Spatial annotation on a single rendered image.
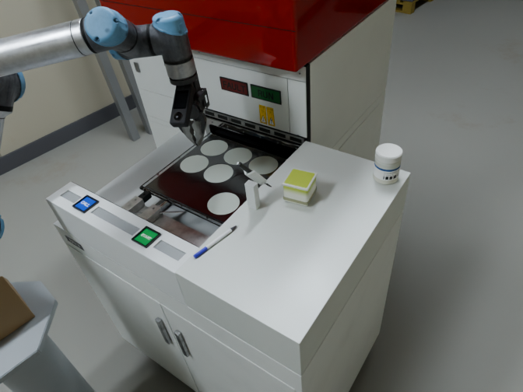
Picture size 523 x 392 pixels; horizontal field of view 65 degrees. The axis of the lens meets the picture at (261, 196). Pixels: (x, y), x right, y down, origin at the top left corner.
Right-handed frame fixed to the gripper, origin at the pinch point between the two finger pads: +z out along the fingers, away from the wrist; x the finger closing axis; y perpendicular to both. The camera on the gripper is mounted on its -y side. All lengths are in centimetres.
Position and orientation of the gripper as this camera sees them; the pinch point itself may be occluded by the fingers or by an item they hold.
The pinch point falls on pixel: (196, 143)
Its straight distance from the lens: 121.9
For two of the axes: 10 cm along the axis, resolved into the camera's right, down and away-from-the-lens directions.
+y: 2.4, -6.5, 7.2
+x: -9.6, -0.7, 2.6
